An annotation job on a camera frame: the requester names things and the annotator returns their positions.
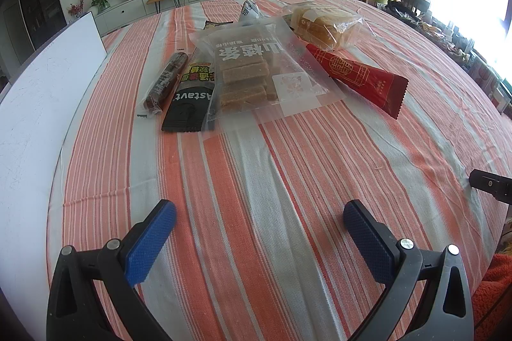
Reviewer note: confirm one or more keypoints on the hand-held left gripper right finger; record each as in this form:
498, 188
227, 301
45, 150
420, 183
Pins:
366, 241

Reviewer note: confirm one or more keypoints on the dark red sausage packet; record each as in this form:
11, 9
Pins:
166, 79

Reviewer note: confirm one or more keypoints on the dark glass cabinet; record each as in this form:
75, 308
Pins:
36, 4

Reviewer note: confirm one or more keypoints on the orange towel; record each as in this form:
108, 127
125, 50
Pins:
496, 293

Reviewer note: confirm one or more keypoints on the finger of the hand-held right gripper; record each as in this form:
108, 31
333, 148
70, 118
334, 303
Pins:
490, 183

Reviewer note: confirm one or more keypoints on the red snack packet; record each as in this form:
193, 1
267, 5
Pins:
360, 75

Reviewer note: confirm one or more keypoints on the row of cluttered goods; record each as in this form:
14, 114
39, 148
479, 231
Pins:
460, 41

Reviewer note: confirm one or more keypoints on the orange striped tablecloth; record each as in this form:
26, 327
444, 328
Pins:
280, 185

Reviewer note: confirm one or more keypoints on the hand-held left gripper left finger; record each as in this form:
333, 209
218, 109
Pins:
152, 241

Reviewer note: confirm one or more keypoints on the clear bag of brown bars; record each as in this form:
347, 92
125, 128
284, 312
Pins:
244, 81

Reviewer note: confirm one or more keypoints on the red flower plant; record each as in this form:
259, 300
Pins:
76, 8

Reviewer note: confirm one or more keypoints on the bread in clear bag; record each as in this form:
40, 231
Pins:
320, 27

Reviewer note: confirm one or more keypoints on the small grey triangular packet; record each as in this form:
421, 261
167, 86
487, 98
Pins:
248, 12

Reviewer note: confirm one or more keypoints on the white board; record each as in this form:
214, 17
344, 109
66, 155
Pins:
36, 125

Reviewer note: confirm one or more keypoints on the black snack packet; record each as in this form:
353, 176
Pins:
188, 105

